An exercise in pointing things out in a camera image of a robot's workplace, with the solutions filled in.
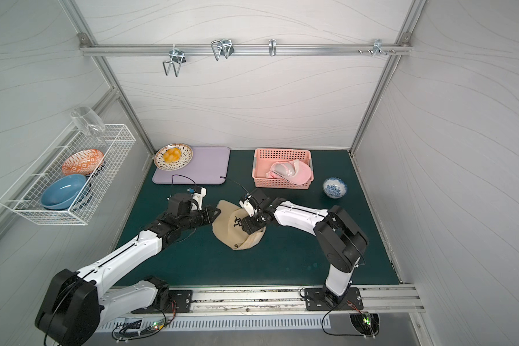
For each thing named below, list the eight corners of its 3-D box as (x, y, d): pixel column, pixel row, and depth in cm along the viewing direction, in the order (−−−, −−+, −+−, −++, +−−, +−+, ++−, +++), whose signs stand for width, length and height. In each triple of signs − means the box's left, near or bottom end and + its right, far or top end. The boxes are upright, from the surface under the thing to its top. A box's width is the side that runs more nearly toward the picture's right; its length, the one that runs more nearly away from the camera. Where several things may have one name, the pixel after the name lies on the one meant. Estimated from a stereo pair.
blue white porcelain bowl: (319, 190, 105) (321, 184, 102) (329, 180, 110) (331, 174, 106) (337, 202, 101) (340, 196, 97) (346, 191, 105) (350, 185, 101)
